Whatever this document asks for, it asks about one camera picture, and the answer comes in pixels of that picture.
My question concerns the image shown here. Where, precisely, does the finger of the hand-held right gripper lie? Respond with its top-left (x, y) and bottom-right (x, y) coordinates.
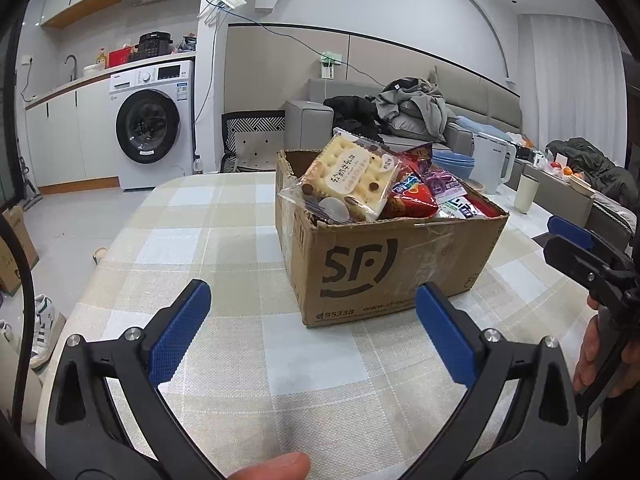
top-left (546, 215), bottom-right (633, 268)
top-left (543, 236), bottom-right (611, 287)

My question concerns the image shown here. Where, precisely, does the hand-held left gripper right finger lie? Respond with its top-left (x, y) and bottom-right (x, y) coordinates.
top-left (400, 282), bottom-right (581, 480)

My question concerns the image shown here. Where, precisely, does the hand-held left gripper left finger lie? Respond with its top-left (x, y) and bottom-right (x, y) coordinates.
top-left (46, 280), bottom-right (213, 480)

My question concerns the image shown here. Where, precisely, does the brown cardboard box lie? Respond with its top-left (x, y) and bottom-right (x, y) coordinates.
top-left (275, 149), bottom-right (510, 328)

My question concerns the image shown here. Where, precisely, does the white packet red trim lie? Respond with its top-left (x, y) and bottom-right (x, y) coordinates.
top-left (440, 195), bottom-right (481, 220)

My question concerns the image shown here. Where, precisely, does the silver packet purple trim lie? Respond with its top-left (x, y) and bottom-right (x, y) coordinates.
top-left (420, 165), bottom-right (468, 201)

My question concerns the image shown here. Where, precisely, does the red chips packet blue label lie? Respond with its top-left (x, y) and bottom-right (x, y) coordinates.
top-left (377, 152), bottom-right (441, 221)

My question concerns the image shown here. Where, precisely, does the clear cracker packet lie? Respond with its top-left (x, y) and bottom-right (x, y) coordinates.
top-left (278, 128), bottom-right (403, 225)

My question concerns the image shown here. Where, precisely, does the person's right forearm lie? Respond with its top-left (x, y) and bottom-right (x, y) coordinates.
top-left (595, 390), bottom-right (640, 480)

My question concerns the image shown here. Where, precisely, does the person's right hand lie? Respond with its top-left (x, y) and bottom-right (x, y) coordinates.
top-left (572, 294), bottom-right (640, 398)

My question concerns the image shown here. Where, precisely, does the person's left hand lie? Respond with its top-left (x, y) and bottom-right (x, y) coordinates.
top-left (220, 451), bottom-right (312, 480)

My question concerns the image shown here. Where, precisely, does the grey low bench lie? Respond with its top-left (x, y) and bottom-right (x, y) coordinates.
top-left (515, 145), bottom-right (636, 241)

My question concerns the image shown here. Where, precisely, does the cream cup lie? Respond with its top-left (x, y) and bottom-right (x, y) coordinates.
top-left (515, 174), bottom-right (539, 214)

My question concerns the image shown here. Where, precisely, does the dark green jacket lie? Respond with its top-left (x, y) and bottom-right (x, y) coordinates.
top-left (545, 137), bottom-right (638, 211)

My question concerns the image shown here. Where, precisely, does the white electric kettle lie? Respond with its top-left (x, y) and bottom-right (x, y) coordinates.
top-left (472, 131), bottom-right (516, 196)

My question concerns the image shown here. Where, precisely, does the white green sneaker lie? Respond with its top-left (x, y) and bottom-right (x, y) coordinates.
top-left (27, 295), bottom-right (67, 371)

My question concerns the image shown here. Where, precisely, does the light blue cloth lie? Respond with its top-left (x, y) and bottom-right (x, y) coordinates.
top-left (455, 116), bottom-right (511, 136)

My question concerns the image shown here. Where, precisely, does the white curtain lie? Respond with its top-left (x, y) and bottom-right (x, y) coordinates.
top-left (525, 10), bottom-right (626, 156)

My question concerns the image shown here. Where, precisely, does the grey sofa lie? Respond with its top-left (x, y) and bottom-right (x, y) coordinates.
top-left (306, 62), bottom-right (523, 156)

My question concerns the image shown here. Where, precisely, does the small cardboard box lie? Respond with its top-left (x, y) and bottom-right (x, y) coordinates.
top-left (0, 205), bottom-right (40, 295)

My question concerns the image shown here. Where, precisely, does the grey clothes pile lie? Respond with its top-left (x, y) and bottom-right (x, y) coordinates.
top-left (374, 77), bottom-right (458, 141)

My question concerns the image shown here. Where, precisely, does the black patterned chair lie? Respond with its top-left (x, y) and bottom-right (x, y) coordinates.
top-left (221, 110), bottom-right (287, 173)

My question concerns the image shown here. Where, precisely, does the white washing machine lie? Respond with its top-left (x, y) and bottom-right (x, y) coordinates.
top-left (109, 60), bottom-right (196, 191)

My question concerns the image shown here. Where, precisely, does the white kitchen base cabinet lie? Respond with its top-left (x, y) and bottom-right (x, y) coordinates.
top-left (24, 75), bottom-right (121, 196)

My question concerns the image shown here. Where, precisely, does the black jacket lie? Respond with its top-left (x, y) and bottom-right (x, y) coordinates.
top-left (324, 95), bottom-right (386, 141)

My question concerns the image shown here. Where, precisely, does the black pressure cooker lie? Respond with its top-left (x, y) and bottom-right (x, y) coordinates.
top-left (137, 32), bottom-right (174, 58)

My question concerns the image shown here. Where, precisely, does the thick black cable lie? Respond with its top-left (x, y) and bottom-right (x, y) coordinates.
top-left (0, 220), bottom-right (40, 436)

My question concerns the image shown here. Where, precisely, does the green white wall charger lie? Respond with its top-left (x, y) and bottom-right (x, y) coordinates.
top-left (318, 50), bottom-right (343, 79)

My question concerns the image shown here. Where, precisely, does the white wall router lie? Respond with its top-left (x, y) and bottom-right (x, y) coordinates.
top-left (200, 0), bottom-right (246, 26)

